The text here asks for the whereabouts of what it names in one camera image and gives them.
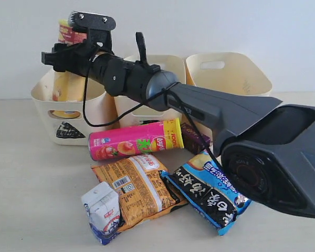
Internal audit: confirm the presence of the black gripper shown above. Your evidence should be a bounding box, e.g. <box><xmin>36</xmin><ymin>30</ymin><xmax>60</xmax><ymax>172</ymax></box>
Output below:
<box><xmin>41</xmin><ymin>43</ymin><xmax>100</xmax><ymax>76</ymax></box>

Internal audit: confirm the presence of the yellow chips can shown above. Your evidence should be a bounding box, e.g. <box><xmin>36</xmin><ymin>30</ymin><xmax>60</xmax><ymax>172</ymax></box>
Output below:
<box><xmin>50</xmin><ymin>18</ymin><xmax>88</xmax><ymax>119</ymax></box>

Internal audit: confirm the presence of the pink Lays chips can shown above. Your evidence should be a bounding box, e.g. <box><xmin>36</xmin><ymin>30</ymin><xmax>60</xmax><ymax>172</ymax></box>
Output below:
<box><xmin>88</xmin><ymin>118</ymin><xmax>184</xmax><ymax>161</ymax></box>

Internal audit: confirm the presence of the white blue milk carton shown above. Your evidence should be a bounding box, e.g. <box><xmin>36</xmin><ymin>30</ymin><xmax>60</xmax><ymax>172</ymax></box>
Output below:
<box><xmin>81</xmin><ymin>182</ymin><xmax>124</xmax><ymax>245</ymax></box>

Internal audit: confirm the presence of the orange noodle packet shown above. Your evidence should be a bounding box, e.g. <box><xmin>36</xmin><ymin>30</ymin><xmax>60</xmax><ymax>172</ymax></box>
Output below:
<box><xmin>91</xmin><ymin>154</ymin><xmax>187</xmax><ymax>233</ymax></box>

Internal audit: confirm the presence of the purple small box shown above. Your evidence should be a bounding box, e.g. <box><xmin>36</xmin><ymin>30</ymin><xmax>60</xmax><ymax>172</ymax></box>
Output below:
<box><xmin>181</xmin><ymin>123</ymin><xmax>211</xmax><ymax>155</ymax></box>

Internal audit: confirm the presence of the blue black noodle packet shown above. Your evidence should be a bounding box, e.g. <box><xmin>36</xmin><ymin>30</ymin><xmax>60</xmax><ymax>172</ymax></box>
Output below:
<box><xmin>161</xmin><ymin>150</ymin><xmax>252</xmax><ymax>236</ymax></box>

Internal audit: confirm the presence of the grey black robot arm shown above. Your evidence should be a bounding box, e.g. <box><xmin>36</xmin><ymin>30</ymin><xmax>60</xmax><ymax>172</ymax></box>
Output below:
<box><xmin>41</xmin><ymin>43</ymin><xmax>315</xmax><ymax>218</ymax></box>

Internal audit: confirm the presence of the cream bin triangle mark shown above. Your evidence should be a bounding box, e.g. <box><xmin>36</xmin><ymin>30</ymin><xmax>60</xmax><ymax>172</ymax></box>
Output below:
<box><xmin>30</xmin><ymin>68</ymin><xmax>118</xmax><ymax>146</ymax></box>

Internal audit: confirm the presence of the cream bin square mark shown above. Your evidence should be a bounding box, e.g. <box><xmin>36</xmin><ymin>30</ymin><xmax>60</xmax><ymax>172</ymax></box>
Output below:
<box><xmin>113</xmin><ymin>54</ymin><xmax>187</xmax><ymax>130</ymax></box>

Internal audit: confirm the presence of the cream bin circle mark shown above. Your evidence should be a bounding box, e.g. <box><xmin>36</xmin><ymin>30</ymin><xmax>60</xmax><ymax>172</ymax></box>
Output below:
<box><xmin>185</xmin><ymin>52</ymin><xmax>273</xmax><ymax>96</ymax></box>

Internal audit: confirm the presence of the black cable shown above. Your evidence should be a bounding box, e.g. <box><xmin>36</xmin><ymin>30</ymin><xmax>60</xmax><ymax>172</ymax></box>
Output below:
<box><xmin>82</xmin><ymin>31</ymin><xmax>226</xmax><ymax>171</ymax></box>

